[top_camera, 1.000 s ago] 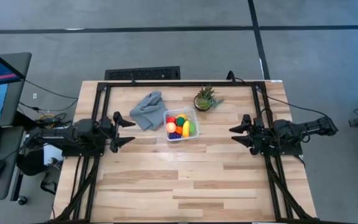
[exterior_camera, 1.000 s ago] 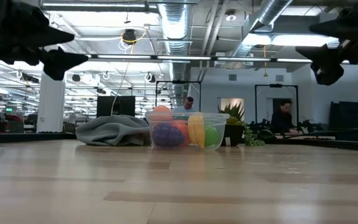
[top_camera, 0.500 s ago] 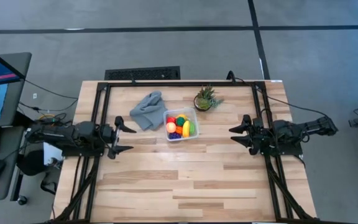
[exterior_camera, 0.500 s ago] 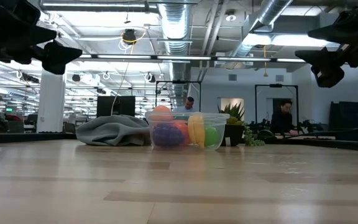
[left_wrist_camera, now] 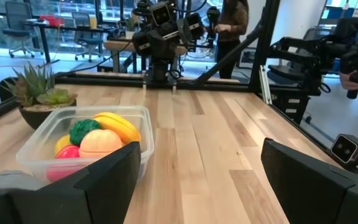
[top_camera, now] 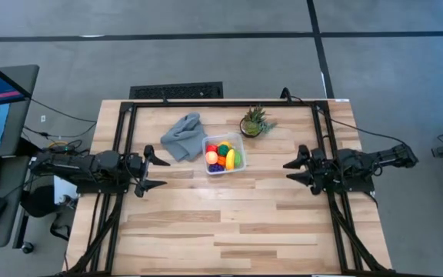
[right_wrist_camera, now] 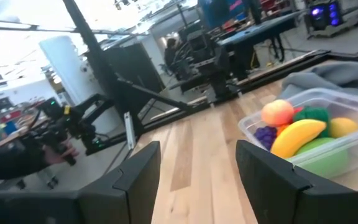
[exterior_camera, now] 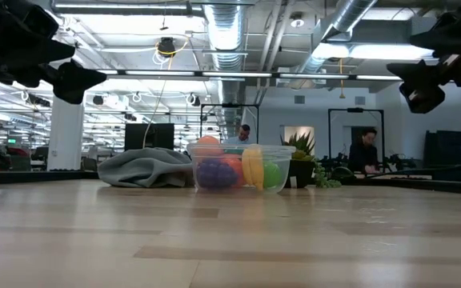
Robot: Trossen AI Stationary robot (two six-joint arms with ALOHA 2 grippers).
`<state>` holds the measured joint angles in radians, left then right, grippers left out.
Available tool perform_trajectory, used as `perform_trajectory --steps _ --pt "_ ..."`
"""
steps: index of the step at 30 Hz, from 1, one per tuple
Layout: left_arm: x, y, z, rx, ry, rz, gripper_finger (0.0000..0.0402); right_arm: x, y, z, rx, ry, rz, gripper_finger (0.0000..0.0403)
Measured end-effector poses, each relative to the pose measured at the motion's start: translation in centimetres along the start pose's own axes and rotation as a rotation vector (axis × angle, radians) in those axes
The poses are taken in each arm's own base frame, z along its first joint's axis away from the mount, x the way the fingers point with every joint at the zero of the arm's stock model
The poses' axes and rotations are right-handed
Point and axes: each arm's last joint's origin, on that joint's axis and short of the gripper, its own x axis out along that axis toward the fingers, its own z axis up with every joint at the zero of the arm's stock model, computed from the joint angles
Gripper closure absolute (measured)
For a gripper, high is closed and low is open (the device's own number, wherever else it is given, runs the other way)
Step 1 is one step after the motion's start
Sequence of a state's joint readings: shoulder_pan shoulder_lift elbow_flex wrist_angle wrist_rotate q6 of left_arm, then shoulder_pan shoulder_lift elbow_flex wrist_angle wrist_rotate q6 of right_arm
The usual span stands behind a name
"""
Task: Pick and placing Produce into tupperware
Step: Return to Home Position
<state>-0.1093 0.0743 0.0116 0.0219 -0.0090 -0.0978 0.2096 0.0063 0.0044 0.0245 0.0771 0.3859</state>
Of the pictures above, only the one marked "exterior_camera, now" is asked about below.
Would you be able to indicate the black screen back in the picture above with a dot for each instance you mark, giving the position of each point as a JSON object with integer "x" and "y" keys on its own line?
{"x": 150, "y": 134}

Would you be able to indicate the white square pillar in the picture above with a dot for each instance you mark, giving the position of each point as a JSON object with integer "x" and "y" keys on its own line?
{"x": 66, "y": 136}

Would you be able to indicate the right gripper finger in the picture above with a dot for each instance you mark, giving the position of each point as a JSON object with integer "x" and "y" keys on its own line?
{"x": 420, "y": 82}
{"x": 458, "y": 34}

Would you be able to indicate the light green toy pear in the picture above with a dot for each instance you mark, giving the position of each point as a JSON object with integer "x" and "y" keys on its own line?
{"x": 272, "y": 175}

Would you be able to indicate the person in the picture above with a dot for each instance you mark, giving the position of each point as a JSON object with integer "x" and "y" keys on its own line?
{"x": 361, "y": 154}
{"x": 245, "y": 130}

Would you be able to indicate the silver spiral air duct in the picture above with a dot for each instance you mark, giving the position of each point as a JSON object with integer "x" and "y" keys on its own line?
{"x": 350, "y": 14}
{"x": 224, "y": 32}

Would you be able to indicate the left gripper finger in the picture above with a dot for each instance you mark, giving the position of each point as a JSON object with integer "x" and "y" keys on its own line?
{"x": 74, "y": 80}
{"x": 38, "y": 40}

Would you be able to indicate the potted succulent plant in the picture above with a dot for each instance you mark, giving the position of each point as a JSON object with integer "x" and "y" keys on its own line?
{"x": 300, "y": 166}

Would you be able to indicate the long ceiling light strip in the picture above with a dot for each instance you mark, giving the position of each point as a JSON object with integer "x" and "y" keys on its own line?
{"x": 234, "y": 74}

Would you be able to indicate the orange toy tangerine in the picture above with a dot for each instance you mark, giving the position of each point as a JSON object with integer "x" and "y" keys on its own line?
{"x": 236, "y": 166}

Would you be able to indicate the black gantry frame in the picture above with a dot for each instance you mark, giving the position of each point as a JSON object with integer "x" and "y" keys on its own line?
{"x": 354, "y": 110}
{"x": 230, "y": 105}

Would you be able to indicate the grey cloth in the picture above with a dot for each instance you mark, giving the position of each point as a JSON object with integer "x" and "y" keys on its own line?
{"x": 146, "y": 168}

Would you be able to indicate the peach toy fruit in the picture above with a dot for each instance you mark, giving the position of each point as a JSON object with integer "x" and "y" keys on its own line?
{"x": 209, "y": 146}

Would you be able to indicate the yellow toy banana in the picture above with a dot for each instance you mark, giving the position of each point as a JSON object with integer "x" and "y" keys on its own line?
{"x": 253, "y": 168}

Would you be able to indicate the purple toy grapes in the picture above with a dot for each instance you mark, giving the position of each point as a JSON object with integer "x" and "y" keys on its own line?
{"x": 216, "y": 174}

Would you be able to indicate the clear plastic tupperware container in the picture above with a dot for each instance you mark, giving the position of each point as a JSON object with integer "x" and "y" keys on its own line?
{"x": 286, "y": 160}

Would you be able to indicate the black cabinet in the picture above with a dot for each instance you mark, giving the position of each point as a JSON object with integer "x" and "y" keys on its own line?
{"x": 450, "y": 152}

